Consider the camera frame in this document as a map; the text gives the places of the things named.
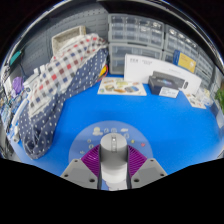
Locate navy polka dot cloth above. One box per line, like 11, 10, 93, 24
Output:
15, 47, 110, 161

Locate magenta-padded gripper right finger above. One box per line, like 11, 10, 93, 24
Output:
126, 144, 168, 190

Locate white plant pot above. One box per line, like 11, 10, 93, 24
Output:
215, 109, 224, 129

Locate white keyboard packaging box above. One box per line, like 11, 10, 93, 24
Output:
123, 53, 203, 96

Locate blue white glove box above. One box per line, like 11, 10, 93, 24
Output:
195, 87, 215, 108

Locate purple crumpled cloth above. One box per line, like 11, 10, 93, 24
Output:
12, 76, 25, 97

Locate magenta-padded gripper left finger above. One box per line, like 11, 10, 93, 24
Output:
60, 143, 102, 191

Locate small black box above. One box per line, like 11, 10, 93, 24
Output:
147, 70, 186, 99

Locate grey pegboard panel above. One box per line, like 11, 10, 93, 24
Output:
21, 9, 110, 79

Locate yellow and blue box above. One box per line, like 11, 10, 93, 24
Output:
172, 49, 198, 74

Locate white woven basket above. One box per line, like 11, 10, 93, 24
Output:
50, 25, 87, 55

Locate red blue checkered cloth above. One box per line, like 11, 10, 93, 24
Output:
25, 32, 110, 118

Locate round blue printed mouse pad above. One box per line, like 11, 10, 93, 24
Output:
68, 120, 154, 165

